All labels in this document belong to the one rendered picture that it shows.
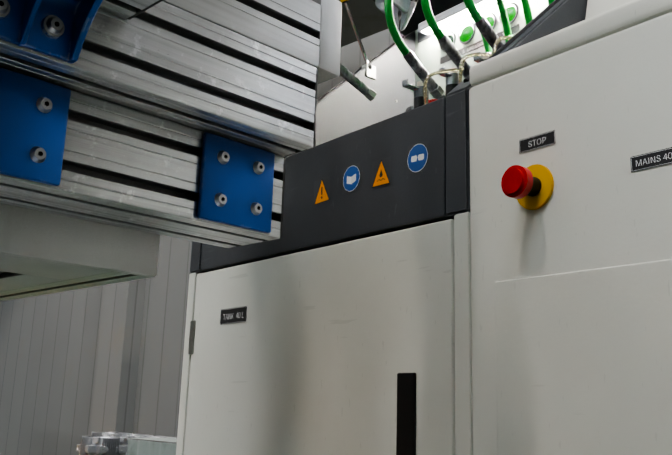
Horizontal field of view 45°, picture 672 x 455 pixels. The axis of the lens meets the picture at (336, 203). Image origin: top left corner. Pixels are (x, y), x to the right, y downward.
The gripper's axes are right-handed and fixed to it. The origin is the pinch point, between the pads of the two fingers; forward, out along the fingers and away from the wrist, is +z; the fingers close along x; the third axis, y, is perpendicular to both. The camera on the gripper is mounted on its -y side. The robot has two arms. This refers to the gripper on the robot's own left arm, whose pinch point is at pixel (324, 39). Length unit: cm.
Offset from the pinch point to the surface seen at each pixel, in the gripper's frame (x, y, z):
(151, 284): -366, 8, -129
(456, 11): -18.2, -38.3, 3.2
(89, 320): -424, 49, -160
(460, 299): 32, 32, 57
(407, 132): 30, 19, 35
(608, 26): 56, 7, 49
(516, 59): 46, 11, 42
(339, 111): -25.7, -3.8, 2.4
